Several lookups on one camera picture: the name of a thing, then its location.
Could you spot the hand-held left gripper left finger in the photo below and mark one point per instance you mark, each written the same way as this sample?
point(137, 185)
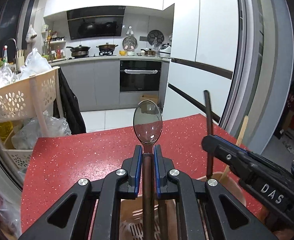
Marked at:
point(137, 170)

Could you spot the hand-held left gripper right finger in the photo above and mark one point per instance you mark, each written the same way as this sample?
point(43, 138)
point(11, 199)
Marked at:
point(157, 170)

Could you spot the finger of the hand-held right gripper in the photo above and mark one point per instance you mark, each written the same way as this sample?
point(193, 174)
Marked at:
point(226, 156)
point(264, 161)

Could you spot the dark brown chopstick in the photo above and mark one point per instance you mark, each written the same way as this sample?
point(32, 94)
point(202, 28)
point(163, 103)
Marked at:
point(208, 130)

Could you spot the plain wooden chopstick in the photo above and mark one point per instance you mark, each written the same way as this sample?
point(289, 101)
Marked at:
point(243, 127)

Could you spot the pink plastic utensil holder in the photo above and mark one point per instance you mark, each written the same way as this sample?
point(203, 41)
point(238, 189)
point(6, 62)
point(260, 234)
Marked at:
point(134, 220)

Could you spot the cardboard box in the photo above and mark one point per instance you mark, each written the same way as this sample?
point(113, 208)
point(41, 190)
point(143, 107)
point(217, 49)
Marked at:
point(148, 98)

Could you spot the black built-in oven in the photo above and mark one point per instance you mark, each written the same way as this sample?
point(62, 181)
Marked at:
point(139, 80)

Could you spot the black hanging garment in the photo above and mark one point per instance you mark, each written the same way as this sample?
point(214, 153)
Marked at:
point(69, 105)

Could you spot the grey lower cabinets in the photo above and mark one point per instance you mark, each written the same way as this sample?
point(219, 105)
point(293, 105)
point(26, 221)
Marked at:
point(94, 85)

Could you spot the clear plastic bag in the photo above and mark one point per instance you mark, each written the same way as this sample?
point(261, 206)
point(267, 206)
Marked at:
point(11, 217)
point(34, 132)
point(36, 62)

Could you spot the small steel pot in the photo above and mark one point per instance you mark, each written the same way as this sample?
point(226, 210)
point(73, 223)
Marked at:
point(149, 52)

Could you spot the white rice cooker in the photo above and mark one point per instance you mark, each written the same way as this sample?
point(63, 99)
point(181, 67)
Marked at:
point(165, 51)

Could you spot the gas stove burner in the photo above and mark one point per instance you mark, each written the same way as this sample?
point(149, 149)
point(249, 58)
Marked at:
point(106, 53)

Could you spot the golden cooking pot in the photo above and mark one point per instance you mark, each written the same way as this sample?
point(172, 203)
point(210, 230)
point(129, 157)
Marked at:
point(107, 46)

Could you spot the round metal steamer rack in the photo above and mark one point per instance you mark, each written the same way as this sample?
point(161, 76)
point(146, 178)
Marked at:
point(129, 43)

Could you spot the white refrigerator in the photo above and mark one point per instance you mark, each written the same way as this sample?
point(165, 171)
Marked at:
point(186, 30)

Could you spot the black wok with lid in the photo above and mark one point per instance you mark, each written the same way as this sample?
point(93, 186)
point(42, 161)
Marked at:
point(80, 50)

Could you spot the yellow oil bottle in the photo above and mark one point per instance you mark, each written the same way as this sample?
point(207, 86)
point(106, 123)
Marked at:
point(3, 130)

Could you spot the white spice rack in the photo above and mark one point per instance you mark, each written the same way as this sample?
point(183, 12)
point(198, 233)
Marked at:
point(58, 52)

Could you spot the beige plastic storage cart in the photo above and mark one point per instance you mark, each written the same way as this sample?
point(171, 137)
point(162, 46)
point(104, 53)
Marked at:
point(12, 102)

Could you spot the black range hood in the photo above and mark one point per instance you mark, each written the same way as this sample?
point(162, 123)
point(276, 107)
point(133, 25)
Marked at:
point(94, 25)

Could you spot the wooden knife block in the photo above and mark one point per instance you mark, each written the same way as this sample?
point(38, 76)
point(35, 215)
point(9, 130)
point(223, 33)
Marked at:
point(19, 61)

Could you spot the crumpled clear plastic bags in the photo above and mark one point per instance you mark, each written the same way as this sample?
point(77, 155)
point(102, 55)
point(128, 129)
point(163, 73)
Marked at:
point(2, 76)

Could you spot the hanging plastic bag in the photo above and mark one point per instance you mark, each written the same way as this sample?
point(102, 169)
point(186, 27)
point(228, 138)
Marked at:
point(31, 33)

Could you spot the kitchen faucet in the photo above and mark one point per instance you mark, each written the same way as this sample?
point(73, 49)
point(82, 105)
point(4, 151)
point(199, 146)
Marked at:
point(12, 41)

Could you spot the grey sliding door frame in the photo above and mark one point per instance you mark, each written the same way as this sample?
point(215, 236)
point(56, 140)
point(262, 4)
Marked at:
point(274, 55)

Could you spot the white wall hook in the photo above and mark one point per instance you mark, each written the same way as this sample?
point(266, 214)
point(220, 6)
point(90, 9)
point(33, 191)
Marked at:
point(130, 31)

